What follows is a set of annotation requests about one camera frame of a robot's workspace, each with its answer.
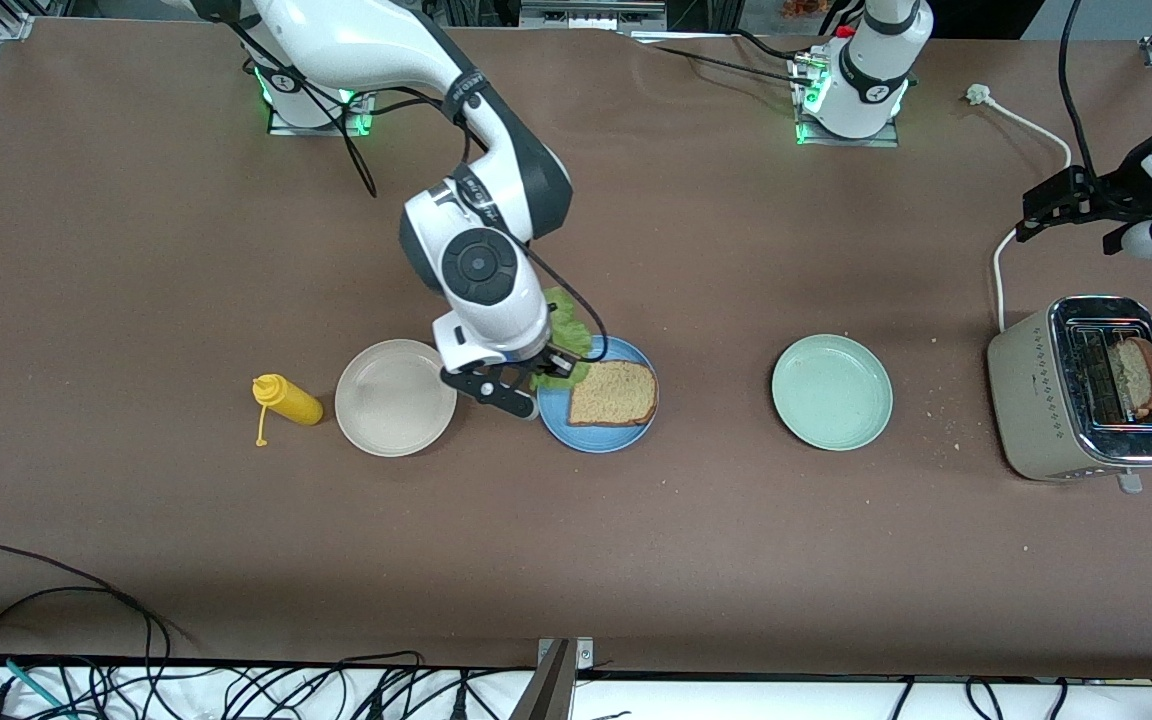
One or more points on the white plastic strip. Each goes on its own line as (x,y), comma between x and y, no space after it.
(666,37)

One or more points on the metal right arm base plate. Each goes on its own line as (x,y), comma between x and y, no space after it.
(321,130)

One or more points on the grey metal mounting post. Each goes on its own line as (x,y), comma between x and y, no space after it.
(556,690)

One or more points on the orange snack packet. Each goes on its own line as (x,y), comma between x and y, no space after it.
(816,9)

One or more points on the grey metal rack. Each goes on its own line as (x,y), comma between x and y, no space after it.
(596,12)

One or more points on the yellow squeeze bottle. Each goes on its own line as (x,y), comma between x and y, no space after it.
(291,400)

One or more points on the pale green round plate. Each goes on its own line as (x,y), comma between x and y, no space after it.
(832,392)

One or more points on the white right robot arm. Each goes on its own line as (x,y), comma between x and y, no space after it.
(356,40)

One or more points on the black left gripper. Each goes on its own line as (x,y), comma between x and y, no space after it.
(1112,192)

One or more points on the beige round plate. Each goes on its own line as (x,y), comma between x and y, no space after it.
(391,400)

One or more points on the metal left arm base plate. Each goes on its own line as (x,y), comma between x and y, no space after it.
(851,142)

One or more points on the brown bread slice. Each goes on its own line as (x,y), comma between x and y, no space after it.
(616,395)
(1141,378)

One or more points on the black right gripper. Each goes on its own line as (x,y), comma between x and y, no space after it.
(553,362)

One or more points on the blue round plate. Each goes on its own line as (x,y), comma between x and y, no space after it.
(596,440)

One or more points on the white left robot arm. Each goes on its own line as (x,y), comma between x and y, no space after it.
(861,85)

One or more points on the beige and chrome toaster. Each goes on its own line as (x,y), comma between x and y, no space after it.
(1031,400)

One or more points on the green lettuce leaf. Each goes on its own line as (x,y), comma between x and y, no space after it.
(564,315)

